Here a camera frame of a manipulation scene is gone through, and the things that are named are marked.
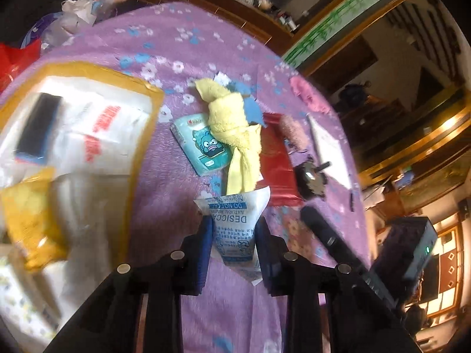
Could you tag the white paper sheet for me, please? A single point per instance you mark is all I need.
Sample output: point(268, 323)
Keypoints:
point(329, 147)

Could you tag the black pen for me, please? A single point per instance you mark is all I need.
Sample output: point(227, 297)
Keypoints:
point(351, 200)

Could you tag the blue cloth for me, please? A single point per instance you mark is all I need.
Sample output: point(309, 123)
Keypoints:
point(254, 108)

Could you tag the yellow towel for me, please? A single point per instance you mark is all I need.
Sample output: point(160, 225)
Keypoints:
point(228, 117)

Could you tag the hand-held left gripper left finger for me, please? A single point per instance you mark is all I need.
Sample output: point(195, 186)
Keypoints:
point(204, 250)

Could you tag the pink fluffy cloth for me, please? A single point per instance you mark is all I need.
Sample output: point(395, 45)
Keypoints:
point(307, 92)

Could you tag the black and blue sponge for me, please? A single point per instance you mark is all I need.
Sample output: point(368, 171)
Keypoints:
point(36, 125)

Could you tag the red foil packet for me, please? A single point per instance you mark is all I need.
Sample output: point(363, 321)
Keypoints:
point(276, 158)

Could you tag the red bag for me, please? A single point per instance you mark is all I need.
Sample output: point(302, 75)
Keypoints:
point(14, 62)

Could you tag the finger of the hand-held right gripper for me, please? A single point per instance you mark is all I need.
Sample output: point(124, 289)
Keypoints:
point(327, 235)

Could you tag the pink fluffy roll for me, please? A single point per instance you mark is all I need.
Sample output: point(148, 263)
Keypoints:
point(294, 132)

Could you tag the teal tissue pack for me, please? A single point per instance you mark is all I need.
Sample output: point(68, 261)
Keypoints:
point(206, 150)

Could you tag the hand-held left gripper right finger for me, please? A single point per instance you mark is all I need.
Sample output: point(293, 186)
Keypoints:
point(265, 257)

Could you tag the yellow sponge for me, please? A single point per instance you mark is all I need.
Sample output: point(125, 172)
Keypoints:
point(33, 217)

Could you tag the white printed plastic bag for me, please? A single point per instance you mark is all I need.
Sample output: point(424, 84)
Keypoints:
point(110, 117)

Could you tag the white patterned cloth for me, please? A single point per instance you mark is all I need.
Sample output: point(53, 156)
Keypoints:
point(22, 294)

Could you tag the white desiccant packet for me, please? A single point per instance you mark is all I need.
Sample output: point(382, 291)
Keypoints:
point(235, 224)

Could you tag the white plastic bags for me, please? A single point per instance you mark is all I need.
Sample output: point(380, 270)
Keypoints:
point(81, 11)

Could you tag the black round gadget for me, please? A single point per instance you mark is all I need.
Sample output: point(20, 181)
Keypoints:
point(312, 180)

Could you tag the purple bag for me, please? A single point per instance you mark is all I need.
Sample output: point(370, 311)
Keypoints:
point(36, 29)

